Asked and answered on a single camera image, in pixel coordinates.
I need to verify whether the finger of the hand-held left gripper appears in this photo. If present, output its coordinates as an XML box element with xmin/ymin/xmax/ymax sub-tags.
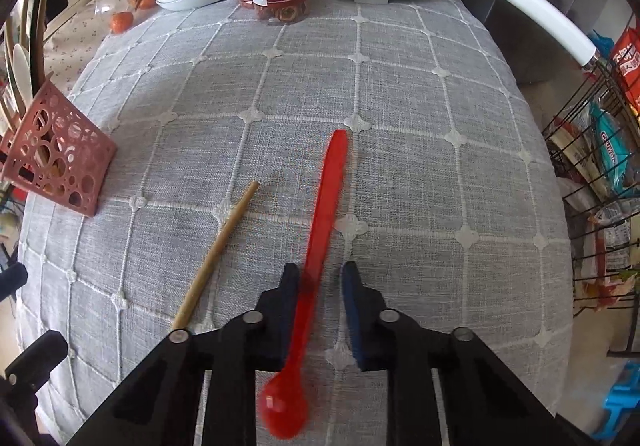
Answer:
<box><xmin>0</xmin><ymin>263</ymin><xmax>29</xmax><ymax>301</ymax></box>
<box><xmin>4</xmin><ymin>330</ymin><xmax>69</xmax><ymax>393</ymax></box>

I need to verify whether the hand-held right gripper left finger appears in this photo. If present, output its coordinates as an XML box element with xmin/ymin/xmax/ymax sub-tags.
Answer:
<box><xmin>67</xmin><ymin>262</ymin><xmax>301</xmax><ymax>446</ymax></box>

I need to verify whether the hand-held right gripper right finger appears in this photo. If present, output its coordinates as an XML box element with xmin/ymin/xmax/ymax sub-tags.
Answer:
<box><xmin>341</xmin><ymin>261</ymin><xmax>596</xmax><ymax>446</ymax></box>

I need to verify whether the red plastic spoon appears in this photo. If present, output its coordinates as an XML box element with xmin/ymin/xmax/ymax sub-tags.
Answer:
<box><xmin>257</xmin><ymin>129</ymin><xmax>351</xmax><ymax>441</ymax></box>

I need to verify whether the pink perforated utensil holder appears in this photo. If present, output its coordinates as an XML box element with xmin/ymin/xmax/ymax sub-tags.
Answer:
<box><xmin>0</xmin><ymin>79</ymin><xmax>118</xmax><ymax>218</ymax></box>

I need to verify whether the black chopstick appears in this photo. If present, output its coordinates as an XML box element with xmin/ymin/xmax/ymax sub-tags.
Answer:
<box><xmin>27</xmin><ymin>0</ymin><xmax>51</xmax><ymax>100</ymax></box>

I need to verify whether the grey checked tablecloth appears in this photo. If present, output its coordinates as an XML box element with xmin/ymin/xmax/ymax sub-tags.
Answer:
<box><xmin>15</xmin><ymin>0</ymin><xmax>573</xmax><ymax>446</ymax></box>

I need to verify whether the white spoon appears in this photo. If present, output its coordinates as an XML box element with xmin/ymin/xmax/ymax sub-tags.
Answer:
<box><xmin>11</xmin><ymin>44</ymin><xmax>33</xmax><ymax>117</ymax></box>

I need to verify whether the floral tablecloth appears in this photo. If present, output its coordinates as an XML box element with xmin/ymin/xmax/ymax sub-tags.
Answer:
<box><xmin>42</xmin><ymin>1</ymin><xmax>131</xmax><ymax>92</ymax></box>

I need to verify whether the red and white snack packet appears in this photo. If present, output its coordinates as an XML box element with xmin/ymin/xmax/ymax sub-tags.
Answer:
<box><xmin>590</xmin><ymin>206</ymin><xmax>640</xmax><ymax>312</ymax></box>

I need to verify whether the blue plastic stool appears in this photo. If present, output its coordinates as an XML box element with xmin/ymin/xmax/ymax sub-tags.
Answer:
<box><xmin>602</xmin><ymin>361</ymin><xmax>640</xmax><ymax>437</ymax></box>

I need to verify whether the blue snack packet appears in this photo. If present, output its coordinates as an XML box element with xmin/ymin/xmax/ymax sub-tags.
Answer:
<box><xmin>590</xmin><ymin>104</ymin><xmax>633</xmax><ymax>194</ymax></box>

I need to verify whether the black wire rack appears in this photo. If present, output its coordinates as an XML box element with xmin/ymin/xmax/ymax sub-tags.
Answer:
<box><xmin>542</xmin><ymin>56</ymin><xmax>640</xmax><ymax>357</ymax></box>

